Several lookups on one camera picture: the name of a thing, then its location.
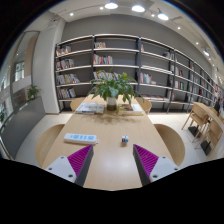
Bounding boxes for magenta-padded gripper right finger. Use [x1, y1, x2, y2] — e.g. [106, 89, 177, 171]
[132, 143, 180, 187]

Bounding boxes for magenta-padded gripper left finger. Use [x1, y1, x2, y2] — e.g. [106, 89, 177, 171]
[44, 144, 95, 187]

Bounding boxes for white and blue charger block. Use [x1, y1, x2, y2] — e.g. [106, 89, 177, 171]
[120, 134, 130, 147]

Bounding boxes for white power strip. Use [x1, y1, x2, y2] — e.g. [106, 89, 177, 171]
[63, 132, 100, 146]

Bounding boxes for wooden slat-back chair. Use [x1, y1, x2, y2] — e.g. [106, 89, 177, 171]
[181, 103, 210, 140]
[194, 118, 224, 156]

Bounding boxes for white and blue book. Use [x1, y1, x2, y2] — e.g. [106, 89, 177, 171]
[75, 102, 106, 115]

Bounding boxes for yellow-edged book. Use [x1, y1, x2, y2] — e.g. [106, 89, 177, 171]
[117, 103, 145, 117]

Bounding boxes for small green background plant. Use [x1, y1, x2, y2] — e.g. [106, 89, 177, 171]
[26, 84, 41, 101]

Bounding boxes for green potted plant, white pot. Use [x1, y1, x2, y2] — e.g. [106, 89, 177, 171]
[87, 68, 145, 112]

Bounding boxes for grey shelf unit with books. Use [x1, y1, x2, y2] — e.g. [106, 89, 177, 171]
[54, 33, 221, 113]

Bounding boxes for round ceiling lights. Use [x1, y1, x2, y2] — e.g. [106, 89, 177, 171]
[68, 1, 212, 58]

